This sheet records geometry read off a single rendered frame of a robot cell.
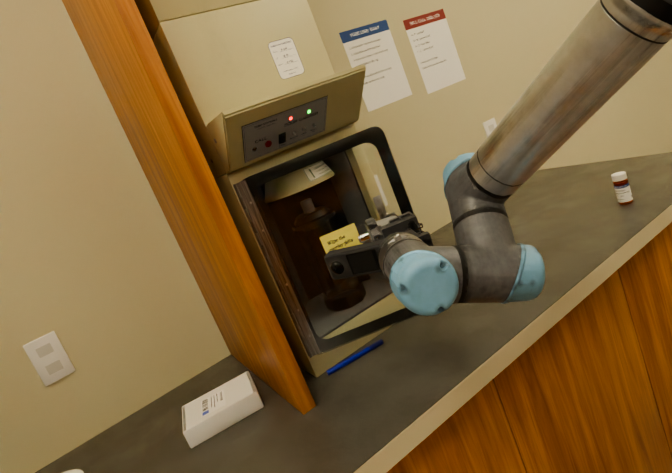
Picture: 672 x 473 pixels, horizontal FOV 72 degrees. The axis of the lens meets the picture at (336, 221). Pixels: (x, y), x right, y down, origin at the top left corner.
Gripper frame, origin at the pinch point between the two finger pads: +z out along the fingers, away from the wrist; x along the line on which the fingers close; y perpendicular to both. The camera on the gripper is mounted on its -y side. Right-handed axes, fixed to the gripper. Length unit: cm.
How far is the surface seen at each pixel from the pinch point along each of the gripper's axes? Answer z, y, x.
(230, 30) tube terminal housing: 10.7, -10.6, 46.6
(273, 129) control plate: 3.2, -9.8, 25.4
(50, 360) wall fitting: 21, -82, -4
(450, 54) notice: 95, 59, 31
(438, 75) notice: 91, 50, 25
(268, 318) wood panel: -6.0, -23.4, -5.9
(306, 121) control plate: 7.4, -3.4, 24.7
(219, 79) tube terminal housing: 7.9, -16.1, 38.3
